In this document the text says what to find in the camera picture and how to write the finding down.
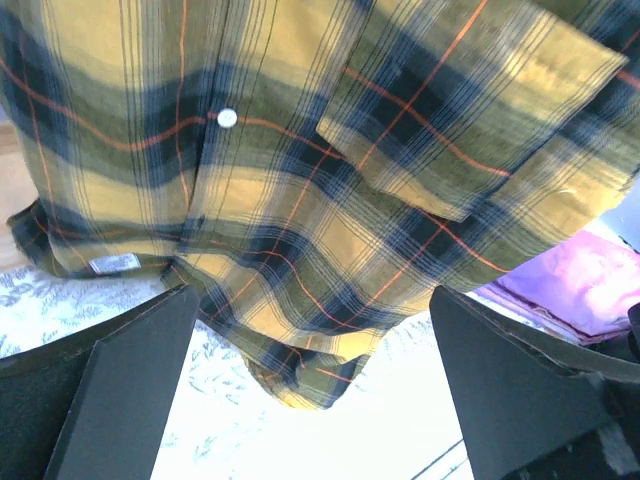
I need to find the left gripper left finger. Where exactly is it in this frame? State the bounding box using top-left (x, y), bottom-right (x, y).
top-left (1, 285), bottom-right (199, 479)

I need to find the floral patterned table mat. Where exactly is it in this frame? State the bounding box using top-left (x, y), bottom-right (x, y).
top-left (0, 264), bottom-right (476, 480)

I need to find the yellow plaid flannel shirt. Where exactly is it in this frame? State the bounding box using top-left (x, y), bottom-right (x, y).
top-left (1, 1), bottom-right (639, 409)

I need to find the purple cloth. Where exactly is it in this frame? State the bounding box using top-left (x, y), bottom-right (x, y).
top-left (469, 230), bottom-right (639, 346)

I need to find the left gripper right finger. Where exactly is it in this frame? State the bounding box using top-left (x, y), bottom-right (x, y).
top-left (429, 287), bottom-right (639, 479)

